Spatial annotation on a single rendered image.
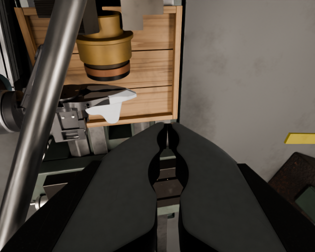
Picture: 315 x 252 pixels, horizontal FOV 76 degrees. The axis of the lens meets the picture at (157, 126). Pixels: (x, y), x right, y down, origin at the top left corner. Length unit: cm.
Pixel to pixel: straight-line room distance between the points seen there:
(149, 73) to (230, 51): 116
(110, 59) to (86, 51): 4
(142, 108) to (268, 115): 166
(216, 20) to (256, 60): 47
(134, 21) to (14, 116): 24
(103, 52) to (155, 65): 27
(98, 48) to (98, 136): 40
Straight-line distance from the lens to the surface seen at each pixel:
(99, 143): 69
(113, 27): 33
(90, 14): 30
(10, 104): 40
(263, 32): 179
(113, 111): 37
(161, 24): 56
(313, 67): 220
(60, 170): 70
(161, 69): 58
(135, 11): 33
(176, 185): 71
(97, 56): 32
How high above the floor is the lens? 143
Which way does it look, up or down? 58 degrees down
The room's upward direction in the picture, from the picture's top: 159 degrees clockwise
